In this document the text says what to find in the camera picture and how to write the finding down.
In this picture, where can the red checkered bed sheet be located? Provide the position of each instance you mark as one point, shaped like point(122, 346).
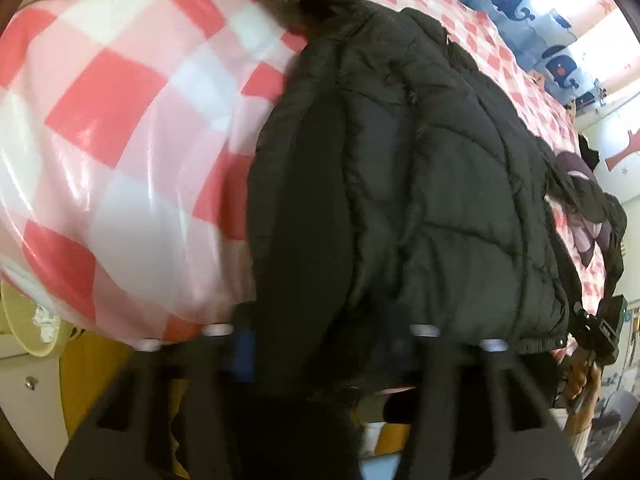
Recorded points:
point(125, 150)

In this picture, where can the yellow basin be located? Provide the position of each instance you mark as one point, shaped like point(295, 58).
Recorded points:
point(30, 325)

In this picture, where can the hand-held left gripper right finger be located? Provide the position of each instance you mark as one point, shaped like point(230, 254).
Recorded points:
point(425, 360)

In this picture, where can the person's right hand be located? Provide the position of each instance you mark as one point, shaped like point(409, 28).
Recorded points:
point(582, 390)

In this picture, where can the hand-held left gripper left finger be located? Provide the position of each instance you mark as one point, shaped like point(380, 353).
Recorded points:
point(245, 355)

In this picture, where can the black puffer jacket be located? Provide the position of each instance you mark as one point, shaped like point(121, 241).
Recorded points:
point(400, 185)

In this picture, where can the whale print curtain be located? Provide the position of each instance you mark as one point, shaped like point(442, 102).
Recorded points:
point(530, 15)

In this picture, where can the person's right forearm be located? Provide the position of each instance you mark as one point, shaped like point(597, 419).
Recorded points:
point(580, 447)

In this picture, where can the wardrobe with tree decoration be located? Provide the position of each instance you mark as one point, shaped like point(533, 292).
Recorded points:
point(617, 145)

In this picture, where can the dark jacket with purple lining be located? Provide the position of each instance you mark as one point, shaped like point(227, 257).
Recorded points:
point(590, 200)

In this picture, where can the white cabinet with knob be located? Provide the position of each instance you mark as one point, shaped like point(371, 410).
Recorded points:
point(30, 395)

